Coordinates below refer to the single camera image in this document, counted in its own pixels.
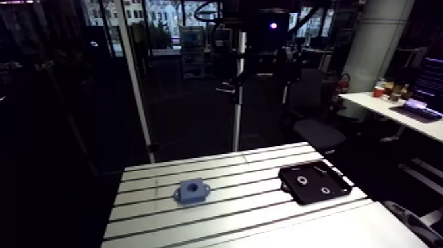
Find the black cable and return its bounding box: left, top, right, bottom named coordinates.
left=193, top=1, right=222, bottom=24

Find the silver metal post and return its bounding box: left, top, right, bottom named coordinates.
left=231, top=31, right=248, bottom=153

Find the dark blue-grey housing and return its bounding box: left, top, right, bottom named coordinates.
left=173, top=177, right=212, bottom=204

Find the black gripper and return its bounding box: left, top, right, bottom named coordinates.
left=252, top=7, right=292, bottom=55

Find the white frame post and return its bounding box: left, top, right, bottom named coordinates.
left=113, top=0, right=157, bottom=164

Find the white desk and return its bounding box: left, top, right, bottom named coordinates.
left=338, top=91, right=443, bottom=144

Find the dark office chair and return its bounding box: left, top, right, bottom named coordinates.
left=281, top=67, right=347, bottom=154

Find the pale round pillar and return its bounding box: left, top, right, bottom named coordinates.
left=340, top=0, right=416, bottom=120

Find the black tray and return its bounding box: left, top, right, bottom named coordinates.
left=278, top=160, right=353, bottom=206

